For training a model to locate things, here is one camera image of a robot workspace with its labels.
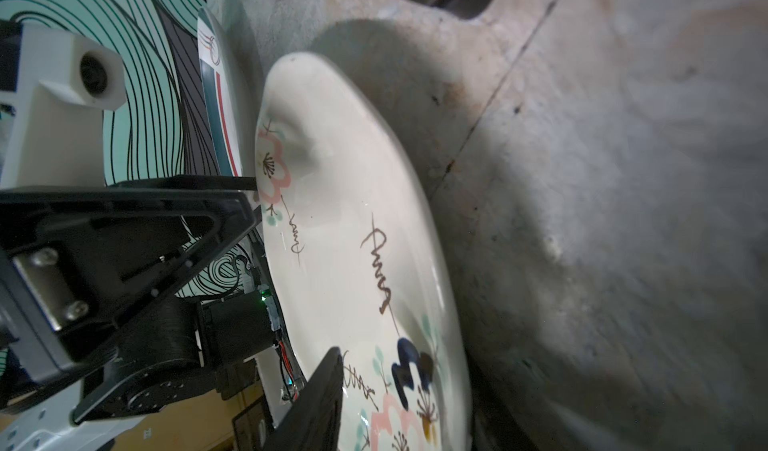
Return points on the cream plate floral drawing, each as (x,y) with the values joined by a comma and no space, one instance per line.
(357,263)

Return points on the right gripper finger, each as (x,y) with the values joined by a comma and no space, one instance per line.
(313,422)

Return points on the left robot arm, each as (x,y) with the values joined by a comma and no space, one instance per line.
(58,85)

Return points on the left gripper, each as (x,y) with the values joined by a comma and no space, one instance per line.
(91,282)

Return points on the white plate green red rim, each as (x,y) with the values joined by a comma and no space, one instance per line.
(228,100)

